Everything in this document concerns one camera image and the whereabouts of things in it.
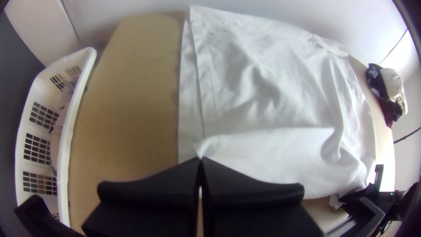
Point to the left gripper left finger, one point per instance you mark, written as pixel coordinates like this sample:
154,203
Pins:
158,204

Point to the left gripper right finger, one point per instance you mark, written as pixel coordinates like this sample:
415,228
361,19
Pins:
250,210

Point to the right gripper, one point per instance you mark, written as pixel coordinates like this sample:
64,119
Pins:
358,197

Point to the white t-shirt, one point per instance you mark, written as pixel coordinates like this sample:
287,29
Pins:
269,98

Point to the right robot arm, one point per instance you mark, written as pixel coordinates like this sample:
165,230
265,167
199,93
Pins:
403,204

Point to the heap of clothes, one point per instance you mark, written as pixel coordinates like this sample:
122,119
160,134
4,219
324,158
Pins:
391,89

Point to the white laundry basket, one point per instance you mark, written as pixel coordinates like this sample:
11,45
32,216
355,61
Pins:
69,108

